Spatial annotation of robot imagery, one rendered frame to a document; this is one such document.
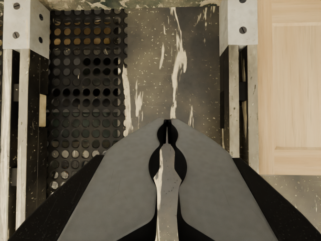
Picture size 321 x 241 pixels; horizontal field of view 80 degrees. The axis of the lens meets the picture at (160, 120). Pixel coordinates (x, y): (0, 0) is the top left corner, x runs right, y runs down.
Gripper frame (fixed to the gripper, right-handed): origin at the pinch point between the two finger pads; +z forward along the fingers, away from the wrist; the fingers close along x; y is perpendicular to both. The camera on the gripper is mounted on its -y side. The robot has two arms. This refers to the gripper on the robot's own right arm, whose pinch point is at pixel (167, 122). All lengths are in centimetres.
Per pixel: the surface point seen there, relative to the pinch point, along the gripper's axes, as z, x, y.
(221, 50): 37.3, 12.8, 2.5
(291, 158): 24.2, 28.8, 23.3
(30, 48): 33.6, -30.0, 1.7
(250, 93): 27.2, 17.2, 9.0
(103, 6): 45.2, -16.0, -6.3
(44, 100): 32.5, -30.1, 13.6
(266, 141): 26.2, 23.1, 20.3
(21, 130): 23.7, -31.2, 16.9
